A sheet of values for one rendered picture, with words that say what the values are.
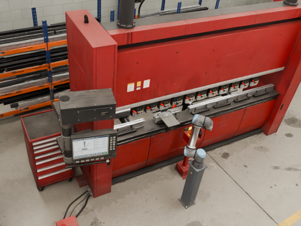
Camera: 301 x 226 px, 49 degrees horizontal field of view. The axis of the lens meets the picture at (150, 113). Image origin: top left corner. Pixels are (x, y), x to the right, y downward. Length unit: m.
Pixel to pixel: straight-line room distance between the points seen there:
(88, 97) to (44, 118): 1.39
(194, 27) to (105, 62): 1.18
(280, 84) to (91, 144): 3.51
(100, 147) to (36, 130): 1.14
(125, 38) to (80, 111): 0.95
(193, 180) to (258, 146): 1.99
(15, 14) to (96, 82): 4.54
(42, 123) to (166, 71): 1.67
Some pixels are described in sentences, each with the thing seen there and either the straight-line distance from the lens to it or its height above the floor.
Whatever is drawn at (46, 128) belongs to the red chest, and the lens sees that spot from 4.22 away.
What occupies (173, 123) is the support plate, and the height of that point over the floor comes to 1.00.
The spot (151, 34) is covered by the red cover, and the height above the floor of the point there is 2.24.
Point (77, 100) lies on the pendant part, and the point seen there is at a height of 1.95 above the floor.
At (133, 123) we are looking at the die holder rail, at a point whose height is 0.97.
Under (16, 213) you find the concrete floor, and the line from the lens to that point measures 4.69.
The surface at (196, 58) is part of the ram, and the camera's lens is 4.18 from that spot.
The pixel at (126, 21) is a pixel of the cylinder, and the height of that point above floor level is 2.38.
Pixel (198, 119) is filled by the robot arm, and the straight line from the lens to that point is 3.92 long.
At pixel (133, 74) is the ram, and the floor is 1.75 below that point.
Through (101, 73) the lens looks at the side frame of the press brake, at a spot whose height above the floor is 2.00.
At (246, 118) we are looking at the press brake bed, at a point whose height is 0.52.
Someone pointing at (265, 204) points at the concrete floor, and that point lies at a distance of 5.15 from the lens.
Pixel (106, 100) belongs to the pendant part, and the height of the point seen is 1.95.
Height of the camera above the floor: 3.80
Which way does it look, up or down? 39 degrees down
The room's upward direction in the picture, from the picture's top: 8 degrees clockwise
